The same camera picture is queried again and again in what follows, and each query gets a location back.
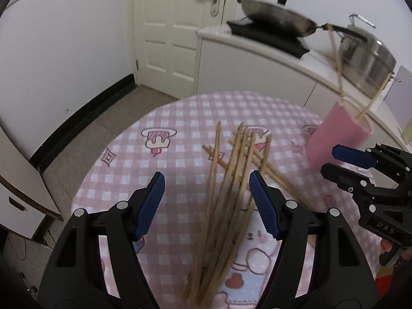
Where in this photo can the wooden chopstick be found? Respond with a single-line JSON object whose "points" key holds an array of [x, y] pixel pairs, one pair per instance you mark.
{"points": [[377, 94], [260, 158], [241, 150], [257, 180], [337, 59], [216, 160], [210, 199], [219, 207], [217, 239]]}

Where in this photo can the steel wok with lid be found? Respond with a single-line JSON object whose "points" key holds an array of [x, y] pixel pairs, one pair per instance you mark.
{"points": [[289, 20]]}

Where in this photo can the black induction cooktop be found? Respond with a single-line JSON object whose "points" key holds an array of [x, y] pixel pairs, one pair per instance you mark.
{"points": [[269, 34]]}

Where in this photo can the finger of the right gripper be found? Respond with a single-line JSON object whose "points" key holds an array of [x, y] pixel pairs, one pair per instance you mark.
{"points": [[347, 180], [353, 156]]}

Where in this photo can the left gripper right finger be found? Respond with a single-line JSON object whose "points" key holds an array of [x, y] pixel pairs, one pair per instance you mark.
{"points": [[341, 276]]}

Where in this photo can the stainless steel steamer pot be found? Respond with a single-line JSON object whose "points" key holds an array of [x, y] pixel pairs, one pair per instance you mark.
{"points": [[366, 64]]}

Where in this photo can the pink chopstick holder cup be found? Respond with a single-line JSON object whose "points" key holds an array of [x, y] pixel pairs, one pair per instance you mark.
{"points": [[340, 126]]}

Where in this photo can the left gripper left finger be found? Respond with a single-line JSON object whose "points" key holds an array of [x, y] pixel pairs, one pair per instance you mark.
{"points": [[74, 276]]}

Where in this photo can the pink checkered tablecloth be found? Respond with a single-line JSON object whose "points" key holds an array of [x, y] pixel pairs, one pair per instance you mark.
{"points": [[172, 139]]}

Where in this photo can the person's right hand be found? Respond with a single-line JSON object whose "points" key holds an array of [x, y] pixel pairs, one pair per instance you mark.
{"points": [[386, 246]]}

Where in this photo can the white board leaning on wall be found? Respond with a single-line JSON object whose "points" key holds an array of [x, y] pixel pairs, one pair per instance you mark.
{"points": [[26, 204]]}

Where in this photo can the wooden chopstick on table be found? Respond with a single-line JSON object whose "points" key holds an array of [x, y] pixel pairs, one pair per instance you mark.
{"points": [[216, 160], [210, 199], [257, 180], [241, 150], [260, 158], [217, 239], [219, 207]]}

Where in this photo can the white kitchen counter cabinet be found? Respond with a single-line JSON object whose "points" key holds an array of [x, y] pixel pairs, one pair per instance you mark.
{"points": [[225, 62]]}

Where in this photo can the white panelled door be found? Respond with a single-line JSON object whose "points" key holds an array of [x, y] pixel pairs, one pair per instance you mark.
{"points": [[166, 40]]}

